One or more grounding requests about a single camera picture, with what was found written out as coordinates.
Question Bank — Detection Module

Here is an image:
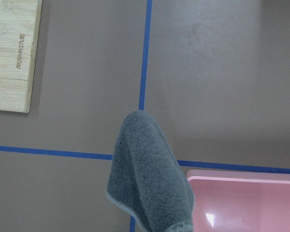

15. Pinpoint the pink plastic bin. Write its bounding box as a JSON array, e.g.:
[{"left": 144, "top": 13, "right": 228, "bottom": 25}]
[{"left": 187, "top": 170, "right": 290, "bottom": 232}]

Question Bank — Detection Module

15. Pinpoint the grey pink cleaning cloth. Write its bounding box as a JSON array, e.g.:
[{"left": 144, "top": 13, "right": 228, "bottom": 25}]
[{"left": 106, "top": 110, "right": 195, "bottom": 232}]

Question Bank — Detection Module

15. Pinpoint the bamboo cutting board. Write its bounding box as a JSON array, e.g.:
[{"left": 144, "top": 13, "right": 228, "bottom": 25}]
[{"left": 0, "top": 0, "right": 43, "bottom": 113}]

